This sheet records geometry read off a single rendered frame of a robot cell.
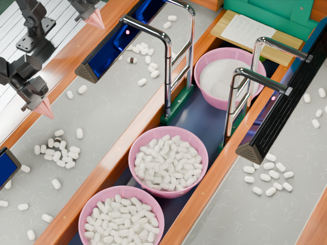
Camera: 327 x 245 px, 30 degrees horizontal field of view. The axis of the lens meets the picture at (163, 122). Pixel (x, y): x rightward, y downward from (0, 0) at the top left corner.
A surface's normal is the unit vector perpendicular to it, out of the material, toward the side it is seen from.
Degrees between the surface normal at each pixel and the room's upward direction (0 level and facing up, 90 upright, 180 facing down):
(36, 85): 41
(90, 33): 0
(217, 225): 0
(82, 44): 0
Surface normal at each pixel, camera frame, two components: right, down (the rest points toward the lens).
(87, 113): 0.00, -0.59
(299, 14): -0.52, 0.69
